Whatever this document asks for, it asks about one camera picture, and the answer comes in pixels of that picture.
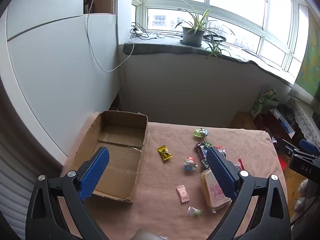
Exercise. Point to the yellow green wall poster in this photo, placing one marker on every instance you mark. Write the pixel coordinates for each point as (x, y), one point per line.
(311, 60)

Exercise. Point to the brown chocolate bar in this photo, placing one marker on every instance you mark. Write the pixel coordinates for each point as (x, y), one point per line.
(200, 155)

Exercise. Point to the blue white box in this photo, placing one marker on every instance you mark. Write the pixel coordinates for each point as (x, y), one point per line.
(283, 123)

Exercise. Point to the green white candy packet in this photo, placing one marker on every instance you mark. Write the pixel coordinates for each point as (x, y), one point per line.
(193, 211)

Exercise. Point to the white wardrobe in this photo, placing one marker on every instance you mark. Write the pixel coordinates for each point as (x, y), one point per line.
(55, 62)

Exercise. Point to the pink candy packet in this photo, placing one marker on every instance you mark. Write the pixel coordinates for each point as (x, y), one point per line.
(182, 193)

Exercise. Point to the white window frame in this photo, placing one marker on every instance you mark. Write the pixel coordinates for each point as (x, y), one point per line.
(207, 2)

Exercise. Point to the white charger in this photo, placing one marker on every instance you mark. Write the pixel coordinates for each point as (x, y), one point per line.
(137, 32)

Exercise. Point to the yellow candy packet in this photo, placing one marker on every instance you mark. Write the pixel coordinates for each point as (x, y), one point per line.
(164, 153)

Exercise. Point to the grey flat object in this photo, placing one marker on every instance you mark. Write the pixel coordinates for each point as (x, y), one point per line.
(146, 235)

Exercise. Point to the red round snack capsule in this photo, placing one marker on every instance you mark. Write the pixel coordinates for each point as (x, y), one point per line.
(190, 164)

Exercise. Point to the white lace cloth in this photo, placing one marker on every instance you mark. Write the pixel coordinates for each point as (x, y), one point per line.
(306, 120)

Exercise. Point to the large clear dried fruit packet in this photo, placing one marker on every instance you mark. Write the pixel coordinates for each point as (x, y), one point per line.
(240, 164)

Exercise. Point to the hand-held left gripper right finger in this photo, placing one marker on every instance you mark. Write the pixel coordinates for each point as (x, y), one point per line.
(220, 172)

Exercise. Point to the green printed bag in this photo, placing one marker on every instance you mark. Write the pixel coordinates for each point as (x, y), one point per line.
(262, 102)

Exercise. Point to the cardboard box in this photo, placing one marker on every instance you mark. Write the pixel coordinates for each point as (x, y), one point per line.
(120, 155)

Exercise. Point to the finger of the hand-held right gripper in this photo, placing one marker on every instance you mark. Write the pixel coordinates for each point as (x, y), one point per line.
(310, 146)
(287, 147)

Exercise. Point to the small green snack packet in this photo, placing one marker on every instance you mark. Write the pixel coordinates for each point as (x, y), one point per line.
(207, 145)

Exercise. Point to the person's right hand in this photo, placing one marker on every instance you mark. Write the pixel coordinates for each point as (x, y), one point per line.
(302, 187)

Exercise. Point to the white slatted panel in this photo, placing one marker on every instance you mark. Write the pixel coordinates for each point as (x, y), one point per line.
(15, 185)

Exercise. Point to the small clear dried fruit packet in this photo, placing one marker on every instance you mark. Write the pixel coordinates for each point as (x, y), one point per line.
(222, 152)

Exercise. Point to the potted spider plant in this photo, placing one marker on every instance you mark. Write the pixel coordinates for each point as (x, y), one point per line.
(192, 36)

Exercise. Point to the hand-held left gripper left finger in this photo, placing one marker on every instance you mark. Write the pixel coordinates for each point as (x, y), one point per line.
(96, 170)

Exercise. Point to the grey windowsill cloth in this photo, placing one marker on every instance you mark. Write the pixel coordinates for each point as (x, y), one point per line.
(170, 46)

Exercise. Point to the green round snack capsule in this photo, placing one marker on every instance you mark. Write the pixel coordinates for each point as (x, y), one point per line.
(200, 133)

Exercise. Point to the sandwich bread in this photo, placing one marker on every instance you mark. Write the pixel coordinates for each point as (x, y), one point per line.
(210, 192)

